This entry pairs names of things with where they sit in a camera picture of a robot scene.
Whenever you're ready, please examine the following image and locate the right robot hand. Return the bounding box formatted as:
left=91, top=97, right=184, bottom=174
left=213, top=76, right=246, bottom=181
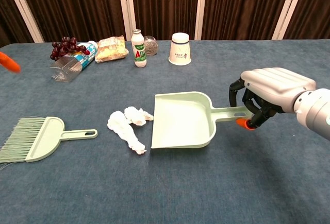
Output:
left=228, top=67, right=317, bottom=131

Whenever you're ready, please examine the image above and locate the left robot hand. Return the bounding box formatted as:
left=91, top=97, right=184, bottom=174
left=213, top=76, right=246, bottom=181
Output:
left=0, top=51, right=22, bottom=74

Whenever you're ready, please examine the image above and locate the light green hand broom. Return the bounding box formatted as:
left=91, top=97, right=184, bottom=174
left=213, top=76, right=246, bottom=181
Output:
left=0, top=115, right=99, bottom=169

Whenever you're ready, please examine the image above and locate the light green plastic dustpan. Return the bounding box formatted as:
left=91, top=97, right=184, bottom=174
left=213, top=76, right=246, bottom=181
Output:
left=150, top=91, right=255, bottom=150

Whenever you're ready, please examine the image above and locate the long white tissue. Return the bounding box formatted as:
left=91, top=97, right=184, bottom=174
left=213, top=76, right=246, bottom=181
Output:
left=107, top=110, right=147, bottom=156

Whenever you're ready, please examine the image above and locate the small white tissue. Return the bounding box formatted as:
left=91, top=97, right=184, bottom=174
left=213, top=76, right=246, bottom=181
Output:
left=124, top=106, right=155, bottom=127

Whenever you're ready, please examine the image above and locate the dark red grape bunch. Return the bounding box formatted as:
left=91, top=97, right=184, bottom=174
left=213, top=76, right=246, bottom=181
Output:
left=49, top=36, right=91, bottom=61

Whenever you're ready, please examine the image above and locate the clear ribbed plastic box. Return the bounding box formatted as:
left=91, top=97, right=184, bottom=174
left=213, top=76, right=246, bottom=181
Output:
left=49, top=55, right=84, bottom=83

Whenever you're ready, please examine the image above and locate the blue and white tube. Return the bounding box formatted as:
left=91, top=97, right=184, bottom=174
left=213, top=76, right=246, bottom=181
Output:
left=72, top=40, right=100, bottom=71

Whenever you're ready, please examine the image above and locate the dark brown curtain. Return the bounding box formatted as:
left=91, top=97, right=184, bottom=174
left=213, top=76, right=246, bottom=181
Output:
left=0, top=0, right=330, bottom=48

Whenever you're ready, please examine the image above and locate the upturned white paper cup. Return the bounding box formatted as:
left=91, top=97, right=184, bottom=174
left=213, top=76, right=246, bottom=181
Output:
left=168, top=32, right=193, bottom=66

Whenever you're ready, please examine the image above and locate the white green AD milk bottle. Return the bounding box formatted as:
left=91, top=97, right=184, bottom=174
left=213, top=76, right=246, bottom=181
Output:
left=131, top=29, right=148, bottom=68

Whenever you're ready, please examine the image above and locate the clear jar with steel wool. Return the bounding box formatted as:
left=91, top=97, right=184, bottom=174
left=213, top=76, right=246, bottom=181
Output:
left=143, top=35, right=159, bottom=56

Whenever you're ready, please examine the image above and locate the white frame post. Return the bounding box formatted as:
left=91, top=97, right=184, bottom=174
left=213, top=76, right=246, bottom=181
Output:
left=117, top=0, right=137, bottom=41
left=3, top=0, right=45, bottom=43
left=271, top=0, right=309, bottom=40
left=194, top=0, right=208, bottom=41

